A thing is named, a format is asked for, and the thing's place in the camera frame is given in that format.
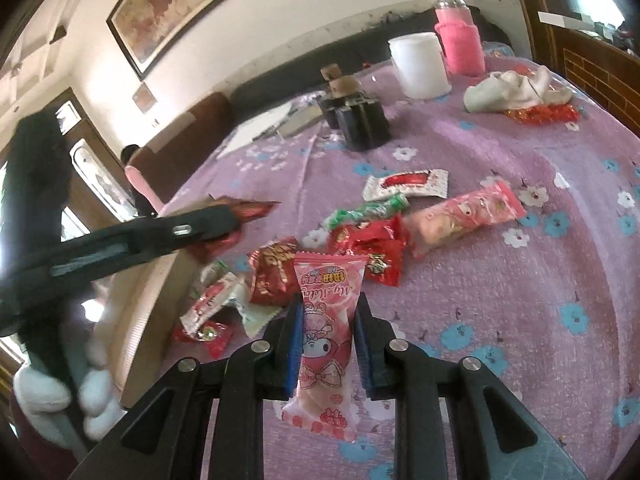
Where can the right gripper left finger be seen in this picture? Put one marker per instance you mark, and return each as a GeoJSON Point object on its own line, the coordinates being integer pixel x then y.
{"type": "Point", "coordinates": [205, 418]}

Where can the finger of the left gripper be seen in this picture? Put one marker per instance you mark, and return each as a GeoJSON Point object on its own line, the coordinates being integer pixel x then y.
{"type": "Point", "coordinates": [63, 274]}

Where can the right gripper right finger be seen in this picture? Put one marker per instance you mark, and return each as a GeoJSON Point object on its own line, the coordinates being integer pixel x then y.
{"type": "Point", "coordinates": [453, 420]}

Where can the red round-logo candy packet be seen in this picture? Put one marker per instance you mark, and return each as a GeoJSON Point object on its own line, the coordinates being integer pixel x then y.
{"type": "Point", "coordinates": [212, 336]}

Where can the white red snack packet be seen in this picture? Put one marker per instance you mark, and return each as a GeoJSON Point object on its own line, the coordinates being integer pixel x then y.
{"type": "Point", "coordinates": [210, 302]}

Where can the clear green-edged snack packet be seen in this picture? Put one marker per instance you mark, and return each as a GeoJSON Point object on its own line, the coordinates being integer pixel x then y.
{"type": "Point", "coordinates": [212, 272]}

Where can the dark red foil snack bag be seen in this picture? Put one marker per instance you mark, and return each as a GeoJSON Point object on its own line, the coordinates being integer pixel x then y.
{"type": "Point", "coordinates": [274, 282]}

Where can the tall pink My Melody snack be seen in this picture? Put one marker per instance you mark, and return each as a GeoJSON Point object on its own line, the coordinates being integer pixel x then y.
{"type": "Point", "coordinates": [330, 287]}

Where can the pink snack packet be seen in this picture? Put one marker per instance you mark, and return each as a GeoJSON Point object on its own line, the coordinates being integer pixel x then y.
{"type": "Point", "coordinates": [436, 226]}

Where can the red cartoon snack packet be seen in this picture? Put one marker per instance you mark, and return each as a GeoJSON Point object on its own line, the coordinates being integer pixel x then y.
{"type": "Point", "coordinates": [383, 242]}

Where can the green white candy packet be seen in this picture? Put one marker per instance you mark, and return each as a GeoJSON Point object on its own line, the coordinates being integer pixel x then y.
{"type": "Point", "coordinates": [366, 212]}

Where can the pale green wafer packet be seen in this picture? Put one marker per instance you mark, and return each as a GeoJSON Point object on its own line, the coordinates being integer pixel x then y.
{"type": "Point", "coordinates": [255, 317]}

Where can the dark red foil snack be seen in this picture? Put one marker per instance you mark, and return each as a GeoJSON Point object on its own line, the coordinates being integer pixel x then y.
{"type": "Point", "coordinates": [245, 210]}

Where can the white gloved left hand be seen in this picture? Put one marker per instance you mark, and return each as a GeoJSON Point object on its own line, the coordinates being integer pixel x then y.
{"type": "Point", "coordinates": [39, 396]}

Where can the cardboard tray box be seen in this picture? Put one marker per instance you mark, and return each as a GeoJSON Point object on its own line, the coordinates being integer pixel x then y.
{"type": "Point", "coordinates": [141, 309]}

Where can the brown sofa chair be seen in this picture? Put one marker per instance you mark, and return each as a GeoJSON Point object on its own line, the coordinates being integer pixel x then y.
{"type": "Point", "coordinates": [159, 168]}

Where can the white paper sheet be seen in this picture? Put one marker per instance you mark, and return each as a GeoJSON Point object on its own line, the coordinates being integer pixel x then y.
{"type": "Point", "coordinates": [262, 126]}

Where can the purple floral tablecloth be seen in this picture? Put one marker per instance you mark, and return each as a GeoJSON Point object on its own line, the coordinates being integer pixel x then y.
{"type": "Point", "coordinates": [549, 303]}

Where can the olive notebook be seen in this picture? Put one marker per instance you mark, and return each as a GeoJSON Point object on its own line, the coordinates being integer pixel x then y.
{"type": "Point", "coordinates": [299, 121]}

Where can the black jar wooden lid rear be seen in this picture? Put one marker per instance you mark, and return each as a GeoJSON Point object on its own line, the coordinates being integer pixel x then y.
{"type": "Point", "coordinates": [330, 95]}

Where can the black jar wooden lid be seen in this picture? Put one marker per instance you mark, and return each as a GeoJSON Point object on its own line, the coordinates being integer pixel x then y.
{"type": "Point", "coordinates": [361, 118]}
{"type": "Point", "coordinates": [330, 95]}

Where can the black jar wooden lid front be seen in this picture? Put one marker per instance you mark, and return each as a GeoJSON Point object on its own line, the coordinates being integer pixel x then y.
{"type": "Point", "coordinates": [361, 118]}

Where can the red beaded ornament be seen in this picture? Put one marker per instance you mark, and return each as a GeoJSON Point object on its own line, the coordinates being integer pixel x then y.
{"type": "Point", "coordinates": [544, 114]}

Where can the white crumpled cloth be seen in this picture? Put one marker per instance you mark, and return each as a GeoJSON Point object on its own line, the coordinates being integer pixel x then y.
{"type": "Point", "coordinates": [509, 90]}

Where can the white plastic canister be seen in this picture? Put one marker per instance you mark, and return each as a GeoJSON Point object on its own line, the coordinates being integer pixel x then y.
{"type": "Point", "coordinates": [420, 65]}

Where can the pink sleeved water bottle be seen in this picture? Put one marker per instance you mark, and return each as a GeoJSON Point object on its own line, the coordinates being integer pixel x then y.
{"type": "Point", "coordinates": [460, 38]}

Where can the small wall plaque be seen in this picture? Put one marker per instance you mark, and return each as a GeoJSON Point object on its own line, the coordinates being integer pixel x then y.
{"type": "Point", "coordinates": [143, 98]}

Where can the framed wall painting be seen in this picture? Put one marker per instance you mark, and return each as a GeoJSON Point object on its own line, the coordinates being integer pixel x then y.
{"type": "Point", "coordinates": [145, 29]}

